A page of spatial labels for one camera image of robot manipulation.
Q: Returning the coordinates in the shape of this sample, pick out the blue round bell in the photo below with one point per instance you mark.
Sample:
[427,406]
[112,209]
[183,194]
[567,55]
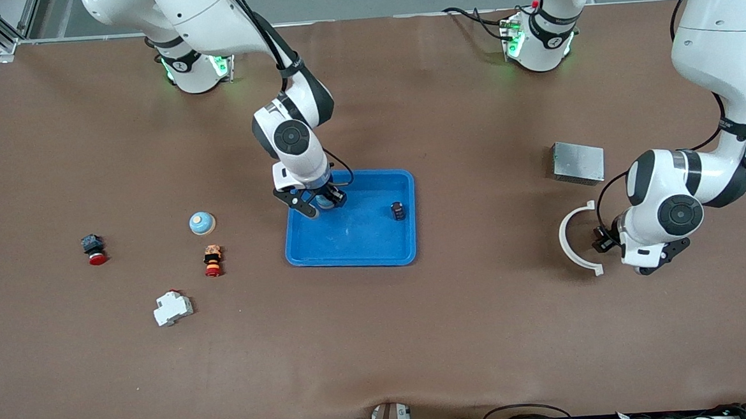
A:
[202,224]
[323,203]

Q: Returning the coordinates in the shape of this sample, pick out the small black printed capacitor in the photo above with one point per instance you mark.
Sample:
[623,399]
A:
[398,211]

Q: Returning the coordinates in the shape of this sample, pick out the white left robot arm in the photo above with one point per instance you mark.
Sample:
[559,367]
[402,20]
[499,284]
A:
[722,44]

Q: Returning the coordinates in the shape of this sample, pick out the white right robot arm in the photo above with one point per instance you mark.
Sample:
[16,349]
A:
[210,20]

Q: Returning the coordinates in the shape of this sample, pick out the blue plastic tray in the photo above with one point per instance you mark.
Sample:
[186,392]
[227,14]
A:
[361,235]

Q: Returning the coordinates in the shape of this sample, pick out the silver metal module box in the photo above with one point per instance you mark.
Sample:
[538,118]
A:
[578,163]

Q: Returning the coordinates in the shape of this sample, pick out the silver base connector box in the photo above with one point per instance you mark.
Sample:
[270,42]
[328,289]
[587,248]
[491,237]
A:
[512,39]
[222,67]

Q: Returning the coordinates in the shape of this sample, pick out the brown table mat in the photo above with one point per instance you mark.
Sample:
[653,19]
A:
[380,337]

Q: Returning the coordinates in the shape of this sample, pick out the white circuit breaker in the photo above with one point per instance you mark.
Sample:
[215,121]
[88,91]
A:
[172,308]

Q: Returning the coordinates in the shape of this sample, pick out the red mushroom push button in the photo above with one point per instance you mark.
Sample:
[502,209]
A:
[94,248]

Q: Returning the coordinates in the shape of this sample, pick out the white semicircular plastic bracket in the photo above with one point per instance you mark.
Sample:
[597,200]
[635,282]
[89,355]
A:
[563,241]

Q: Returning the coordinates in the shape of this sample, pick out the orange emergency stop switch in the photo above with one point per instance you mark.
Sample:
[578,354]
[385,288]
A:
[213,259]

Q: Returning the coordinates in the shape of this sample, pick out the aluminium frame post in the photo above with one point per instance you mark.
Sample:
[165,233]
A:
[3,43]

